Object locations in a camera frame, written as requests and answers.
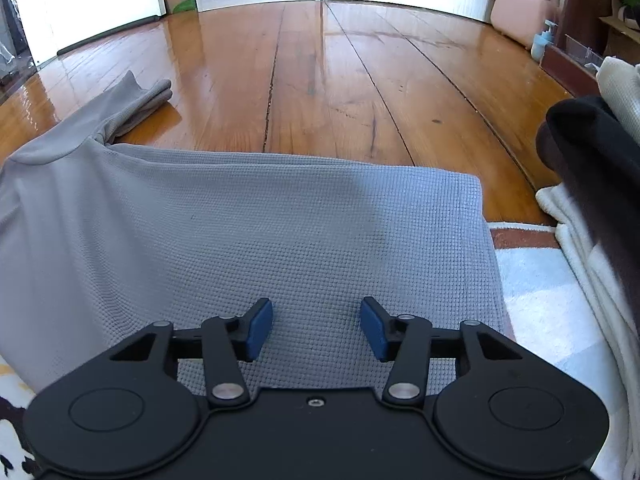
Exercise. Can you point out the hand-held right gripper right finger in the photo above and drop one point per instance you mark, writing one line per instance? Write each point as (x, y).
(374, 329)

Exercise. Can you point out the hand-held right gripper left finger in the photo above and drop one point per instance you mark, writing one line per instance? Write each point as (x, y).
(259, 329)

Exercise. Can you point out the grey waffle-knit shirt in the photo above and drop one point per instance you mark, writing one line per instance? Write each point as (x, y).
(200, 240)

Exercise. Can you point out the pile of black and cream clothes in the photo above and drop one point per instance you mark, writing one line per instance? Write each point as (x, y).
(595, 240)

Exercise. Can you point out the patterned floor rug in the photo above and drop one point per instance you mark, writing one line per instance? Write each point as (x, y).
(545, 300)

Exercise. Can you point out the black garment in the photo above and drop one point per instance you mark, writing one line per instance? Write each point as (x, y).
(595, 155)

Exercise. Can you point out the blue pump bottle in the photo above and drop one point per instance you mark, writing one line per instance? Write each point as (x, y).
(539, 42)

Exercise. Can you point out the green cloth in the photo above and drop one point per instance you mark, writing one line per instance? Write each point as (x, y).
(183, 6)

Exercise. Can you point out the clear plastic organizer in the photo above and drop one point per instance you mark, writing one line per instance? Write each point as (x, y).
(582, 52)

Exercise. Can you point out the pink vanity case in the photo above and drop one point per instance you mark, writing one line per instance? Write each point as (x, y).
(522, 10)

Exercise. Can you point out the dark wooden cabinet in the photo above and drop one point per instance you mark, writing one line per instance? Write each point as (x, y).
(582, 15)

